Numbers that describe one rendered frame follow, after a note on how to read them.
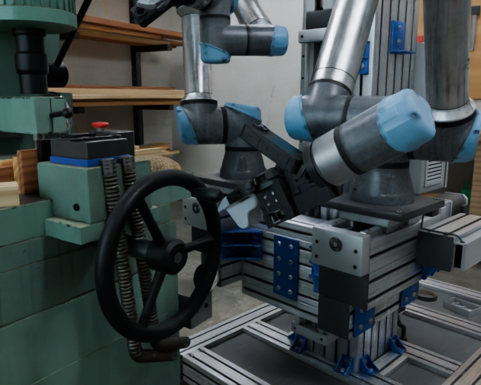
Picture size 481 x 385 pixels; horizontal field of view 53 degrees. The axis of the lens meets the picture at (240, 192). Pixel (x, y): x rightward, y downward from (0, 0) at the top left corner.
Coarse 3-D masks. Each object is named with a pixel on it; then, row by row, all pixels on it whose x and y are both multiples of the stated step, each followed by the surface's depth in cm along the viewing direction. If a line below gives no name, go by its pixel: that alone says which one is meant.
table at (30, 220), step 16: (160, 192) 103; (176, 192) 107; (0, 208) 75; (16, 208) 76; (32, 208) 78; (48, 208) 81; (0, 224) 74; (16, 224) 76; (32, 224) 79; (48, 224) 80; (64, 224) 77; (80, 224) 77; (96, 224) 78; (128, 224) 83; (144, 224) 87; (0, 240) 74; (16, 240) 77; (64, 240) 78; (80, 240) 76; (96, 240) 78
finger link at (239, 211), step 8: (224, 200) 77; (240, 200) 77; (248, 200) 76; (256, 200) 75; (224, 208) 78; (232, 208) 78; (240, 208) 77; (248, 208) 76; (232, 216) 78; (240, 216) 77; (248, 216) 76; (240, 224) 77; (248, 224) 77
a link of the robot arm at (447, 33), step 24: (432, 0) 89; (456, 0) 88; (432, 24) 92; (456, 24) 90; (432, 48) 95; (456, 48) 93; (432, 72) 98; (456, 72) 96; (432, 96) 102; (456, 96) 99; (456, 120) 101; (480, 120) 102; (432, 144) 107; (456, 144) 104
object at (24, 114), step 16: (16, 96) 100; (0, 112) 96; (16, 112) 93; (32, 112) 90; (48, 112) 92; (0, 128) 97; (16, 128) 93; (32, 128) 90; (48, 128) 92; (64, 128) 95
